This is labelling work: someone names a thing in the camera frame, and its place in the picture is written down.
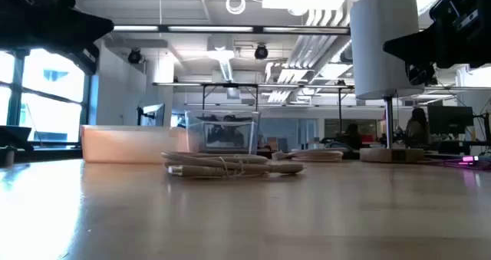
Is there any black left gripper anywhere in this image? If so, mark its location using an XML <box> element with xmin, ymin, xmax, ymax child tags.
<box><xmin>0</xmin><ymin>0</ymin><xmax>115</xmax><ymax>76</ymax></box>

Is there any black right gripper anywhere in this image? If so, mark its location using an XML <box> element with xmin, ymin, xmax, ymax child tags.
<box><xmin>383</xmin><ymin>0</ymin><xmax>491</xmax><ymax>86</ymax></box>

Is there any white cable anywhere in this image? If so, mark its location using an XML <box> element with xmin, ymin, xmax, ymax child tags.
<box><xmin>271</xmin><ymin>149</ymin><xmax>344</xmax><ymax>163</ymax></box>

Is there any beige cable bundle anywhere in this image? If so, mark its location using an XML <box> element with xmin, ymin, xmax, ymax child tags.
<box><xmin>161</xmin><ymin>150</ymin><xmax>307</xmax><ymax>178</ymax></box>

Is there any white shade wooden table lamp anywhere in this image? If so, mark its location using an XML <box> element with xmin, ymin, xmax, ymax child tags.
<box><xmin>348</xmin><ymin>0</ymin><xmax>426</xmax><ymax>164</ymax></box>

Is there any black ceiling spotlight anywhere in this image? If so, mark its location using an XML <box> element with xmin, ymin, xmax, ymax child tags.
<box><xmin>253</xmin><ymin>44</ymin><xmax>269</xmax><ymax>61</ymax></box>
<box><xmin>127</xmin><ymin>48</ymin><xmax>145</xmax><ymax>65</ymax></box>

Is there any black computer monitor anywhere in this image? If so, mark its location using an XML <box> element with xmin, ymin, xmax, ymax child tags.
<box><xmin>427</xmin><ymin>105</ymin><xmax>475</xmax><ymax>136</ymax></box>

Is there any person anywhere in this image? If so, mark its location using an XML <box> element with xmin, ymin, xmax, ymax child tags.
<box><xmin>404</xmin><ymin>107</ymin><xmax>431</xmax><ymax>150</ymax></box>
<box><xmin>205</xmin><ymin>114</ymin><xmax>246</xmax><ymax>148</ymax></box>
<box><xmin>342</xmin><ymin>122</ymin><xmax>364</xmax><ymax>150</ymax></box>

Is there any large dark framed window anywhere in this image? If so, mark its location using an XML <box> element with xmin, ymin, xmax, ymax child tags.
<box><xmin>0</xmin><ymin>47</ymin><xmax>95</xmax><ymax>146</ymax></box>

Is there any tilted computer monitor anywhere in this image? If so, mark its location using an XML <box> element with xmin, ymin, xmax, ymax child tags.
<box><xmin>137</xmin><ymin>103</ymin><xmax>166</xmax><ymax>127</ymax></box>

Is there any orange plastic bin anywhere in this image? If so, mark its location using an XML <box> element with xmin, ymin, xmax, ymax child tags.
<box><xmin>80</xmin><ymin>124</ymin><xmax>189</xmax><ymax>164</ymax></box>

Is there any pink lit device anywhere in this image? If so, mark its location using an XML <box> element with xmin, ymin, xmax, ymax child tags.
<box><xmin>433</xmin><ymin>155</ymin><xmax>491</xmax><ymax>172</ymax></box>

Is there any dark laptop screen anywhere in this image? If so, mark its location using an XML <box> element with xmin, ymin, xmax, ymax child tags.
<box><xmin>0</xmin><ymin>124</ymin><xmax>35</xmax><ymax>152</ymax></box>

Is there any long ceiling light strip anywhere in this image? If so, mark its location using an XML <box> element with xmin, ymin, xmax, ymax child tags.
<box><xmin>113</xmin><ymin>25</ymin><xmax>351</xmax><ymax>35</ymax></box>

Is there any clear plastic bin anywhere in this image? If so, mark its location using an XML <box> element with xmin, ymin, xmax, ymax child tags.
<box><xmin>184</xmin><ymin>109</ymin><xmax>262</xmax><ymax>156</ymax></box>

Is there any black background rig frame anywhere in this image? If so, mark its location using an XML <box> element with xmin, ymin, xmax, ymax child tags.
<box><xmin>152</xmin><ymin>81</ymin><xmax>356</xmax><ymax>111</ymax></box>

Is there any white hanging cable ring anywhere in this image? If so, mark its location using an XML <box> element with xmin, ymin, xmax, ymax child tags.
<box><xmin>225</xmin><ymin>0</ymin><xmax>247</xmax><ymax>15</ymax></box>

